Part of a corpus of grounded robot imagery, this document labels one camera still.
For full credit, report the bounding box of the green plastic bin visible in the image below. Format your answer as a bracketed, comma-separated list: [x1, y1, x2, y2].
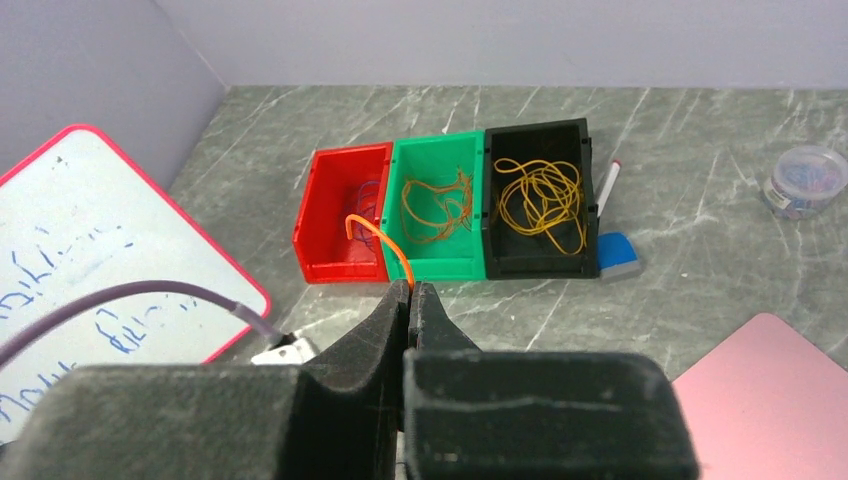
[380, 130, 486, 282]

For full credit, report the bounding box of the orange cable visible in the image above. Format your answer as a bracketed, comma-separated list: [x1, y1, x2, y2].
[400, 168, 476, 245]
[344, 213, 417, 290]

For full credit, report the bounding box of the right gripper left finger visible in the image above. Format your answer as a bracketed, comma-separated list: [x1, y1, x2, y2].
[1, 281, 411, 479]

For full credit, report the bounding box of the red plastic bin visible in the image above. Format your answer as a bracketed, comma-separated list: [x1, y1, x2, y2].
[292, 142, 393, 284]

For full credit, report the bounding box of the black plastic bin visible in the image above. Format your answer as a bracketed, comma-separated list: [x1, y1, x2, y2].
[481, 118, 599, 280]

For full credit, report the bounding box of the blue pencil sharpener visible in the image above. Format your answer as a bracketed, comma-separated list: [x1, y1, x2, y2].
[597, 232, 643, 282]

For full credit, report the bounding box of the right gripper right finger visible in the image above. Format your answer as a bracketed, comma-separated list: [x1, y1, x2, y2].
[403, 282, 700, 479]

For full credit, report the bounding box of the white chalk marker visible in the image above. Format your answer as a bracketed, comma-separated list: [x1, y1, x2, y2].
[596, 159, 621, 218]

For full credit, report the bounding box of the pink clipboard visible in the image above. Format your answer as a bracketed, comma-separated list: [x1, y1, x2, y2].
[673, 313, 847, 480]

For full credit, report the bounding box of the yellow cable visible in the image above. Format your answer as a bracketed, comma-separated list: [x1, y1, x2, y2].
[492, 156, 591, 257]

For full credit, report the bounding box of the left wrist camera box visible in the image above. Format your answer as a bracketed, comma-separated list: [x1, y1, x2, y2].
[250, 331, 320, 365]

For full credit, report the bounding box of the thin purple cable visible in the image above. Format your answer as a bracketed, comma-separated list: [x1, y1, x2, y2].
[348, 180, 383, 250]

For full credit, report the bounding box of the pink framed whiteboard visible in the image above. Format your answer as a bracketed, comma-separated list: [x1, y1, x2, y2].
[1, 125, 271, 442]

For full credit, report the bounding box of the small clear jar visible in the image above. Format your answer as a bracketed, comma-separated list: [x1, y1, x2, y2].
[761, 145, 847, 220]

